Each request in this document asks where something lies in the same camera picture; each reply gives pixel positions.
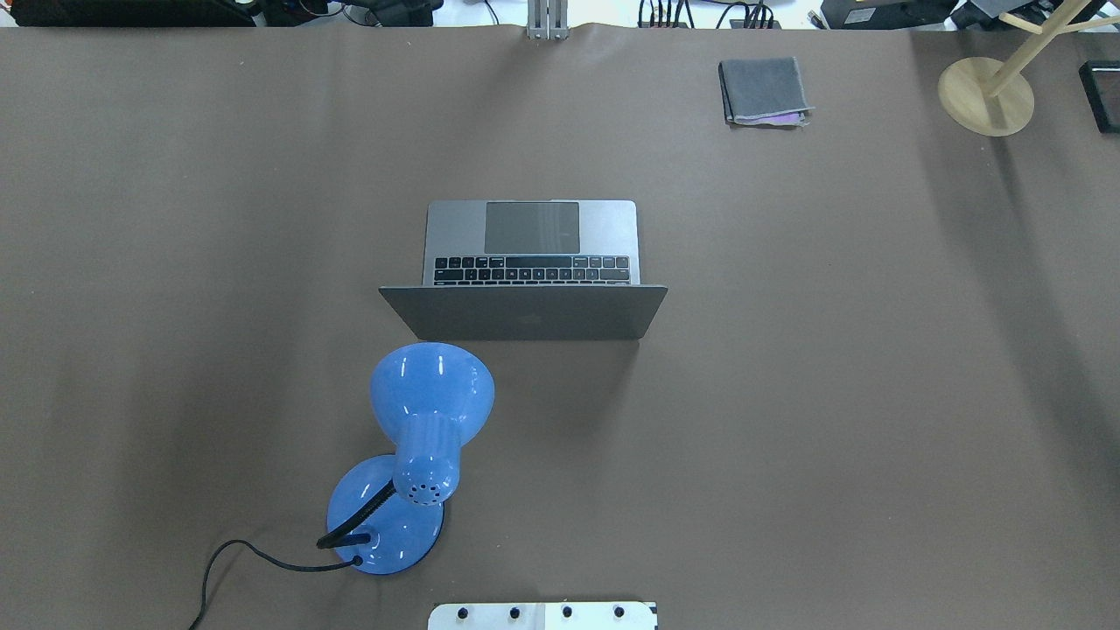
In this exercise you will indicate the wooden stand with round base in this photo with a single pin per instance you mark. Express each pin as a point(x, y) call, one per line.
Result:
point(991, 97)

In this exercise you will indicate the black tray at right edge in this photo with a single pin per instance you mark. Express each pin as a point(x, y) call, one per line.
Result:
point(1100, 80)

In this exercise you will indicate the white mounting plate with holes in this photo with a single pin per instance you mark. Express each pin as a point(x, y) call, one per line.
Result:
point(545, 615)

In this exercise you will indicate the folded grey cloth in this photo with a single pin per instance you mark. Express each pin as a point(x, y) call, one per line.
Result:
point(759, 92)

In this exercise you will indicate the grey laptop computer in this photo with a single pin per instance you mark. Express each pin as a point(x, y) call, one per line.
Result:
point(506, 269)

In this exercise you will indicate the aluminium profile post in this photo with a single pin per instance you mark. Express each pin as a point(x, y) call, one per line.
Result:
point(547, 20)

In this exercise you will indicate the blue desk lamp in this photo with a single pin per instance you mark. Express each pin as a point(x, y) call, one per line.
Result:
point(387, 512)

